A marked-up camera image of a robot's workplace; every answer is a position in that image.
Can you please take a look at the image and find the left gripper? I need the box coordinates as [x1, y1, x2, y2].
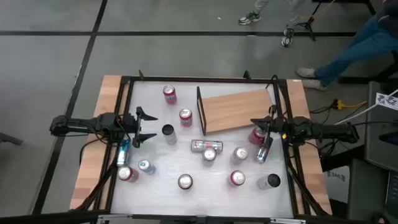
[118, 106, 159, 149]

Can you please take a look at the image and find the silver Diet Coke can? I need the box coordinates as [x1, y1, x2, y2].
[229, 146, 249, 166]
[201, 147, 218, 166]

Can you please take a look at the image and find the yellow extension cord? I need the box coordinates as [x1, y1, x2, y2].
[333, 98, 368, 111]

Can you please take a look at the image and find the teal Red Bull can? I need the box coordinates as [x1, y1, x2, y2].
[137, 159, 157, 175]

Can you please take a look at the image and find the person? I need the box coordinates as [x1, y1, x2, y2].
[238, 0, 312, 48]
[295, 0, 398, 91]

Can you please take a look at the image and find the white cardboard box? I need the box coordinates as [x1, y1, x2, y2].
[323, 166, 351, 205]

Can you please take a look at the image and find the red black Coca-Cola can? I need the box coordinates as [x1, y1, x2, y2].
[177, 173, 194, 190]

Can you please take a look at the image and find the red Fanta can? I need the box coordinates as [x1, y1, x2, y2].
[228, 169, 246, 188]
[162, 84, 178, 106]
[178, 108, 193, 128]

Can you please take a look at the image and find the wooden shelf with black frame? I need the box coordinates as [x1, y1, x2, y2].
[195, 86, 276, 137]

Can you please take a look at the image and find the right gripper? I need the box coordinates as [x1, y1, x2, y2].
[250, 105, 293, 155]

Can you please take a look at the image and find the white marker paper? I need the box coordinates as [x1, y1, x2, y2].
[375, 92, 398, 111]

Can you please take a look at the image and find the blue silver Red Bull can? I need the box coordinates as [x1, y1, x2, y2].
[255, 136, 274, 164]

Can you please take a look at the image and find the red soda can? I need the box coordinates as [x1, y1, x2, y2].
[117, 166, 140, 184]
[248, 126, 267, 146]

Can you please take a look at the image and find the black stand foot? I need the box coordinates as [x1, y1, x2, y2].
[0, 132, 24, 146]

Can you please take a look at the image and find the dark grey cabinet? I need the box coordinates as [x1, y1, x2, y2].
[346, 157, 391, 222]

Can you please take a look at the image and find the black tripod stand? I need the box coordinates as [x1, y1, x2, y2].
[297, 0, 323, 42]

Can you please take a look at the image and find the light blue Red Bull can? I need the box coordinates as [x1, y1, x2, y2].
[116, 138, 131, 167]

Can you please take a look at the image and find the black camera rig crossbar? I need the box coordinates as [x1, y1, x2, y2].
[0, 210, 398, 224]

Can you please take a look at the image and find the white cable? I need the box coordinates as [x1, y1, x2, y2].
[334, 88, 398, 126]

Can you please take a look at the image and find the yellow cable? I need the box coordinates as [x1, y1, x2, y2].
[322, 0, 337, 12]

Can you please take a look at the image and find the black metal table frame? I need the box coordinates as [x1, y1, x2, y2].
[70, 70, 332, 218]

